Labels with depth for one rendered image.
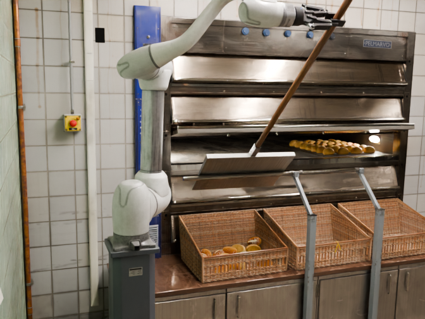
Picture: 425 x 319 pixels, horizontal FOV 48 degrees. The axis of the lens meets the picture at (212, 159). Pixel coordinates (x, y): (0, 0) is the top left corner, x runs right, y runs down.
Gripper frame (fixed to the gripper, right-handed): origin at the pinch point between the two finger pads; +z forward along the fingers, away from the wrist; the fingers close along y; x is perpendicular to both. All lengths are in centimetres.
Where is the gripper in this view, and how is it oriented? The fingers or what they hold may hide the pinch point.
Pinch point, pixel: (335, 19)
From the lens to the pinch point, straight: 205.7
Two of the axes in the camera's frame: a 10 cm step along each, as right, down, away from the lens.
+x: 2.8, -5.4, -8.0
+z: 9.4, -0.3, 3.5
